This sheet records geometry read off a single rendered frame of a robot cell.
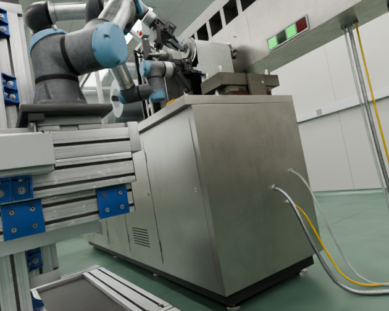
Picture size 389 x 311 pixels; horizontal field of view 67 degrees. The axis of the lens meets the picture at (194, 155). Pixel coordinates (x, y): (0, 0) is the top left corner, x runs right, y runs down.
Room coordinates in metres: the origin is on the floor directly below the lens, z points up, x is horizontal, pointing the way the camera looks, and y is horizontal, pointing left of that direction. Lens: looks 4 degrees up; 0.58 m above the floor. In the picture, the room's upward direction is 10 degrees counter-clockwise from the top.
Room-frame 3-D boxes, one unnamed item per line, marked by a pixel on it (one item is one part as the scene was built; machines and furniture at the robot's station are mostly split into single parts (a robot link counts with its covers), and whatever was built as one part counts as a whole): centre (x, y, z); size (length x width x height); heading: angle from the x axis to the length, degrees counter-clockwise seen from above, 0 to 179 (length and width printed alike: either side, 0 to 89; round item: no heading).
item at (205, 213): (2.39, 0.40, 0.43); 2.52 x 0.64 x 0.86; 33
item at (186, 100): (2.39, 0.41, 0.88); 2.52 x 0.66 x 0.04; 33
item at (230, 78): (1.52, -0.30, 1.00); 0.40 x 0.16 x 0.06; 123
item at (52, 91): (0.84, 0.35, 0.87); 0.15 x 0.15 x 0.10
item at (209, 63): (1.60, -0.21, 1.11); 0.23 x 0.01 x 0.18; 123
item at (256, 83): (1.45, -0.37, 0.97); 0.10 x 0.03 x 0.11; 123
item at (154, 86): (1.38, 0.14, 1.01); 0.11 x 0.08 x 0.11; 80
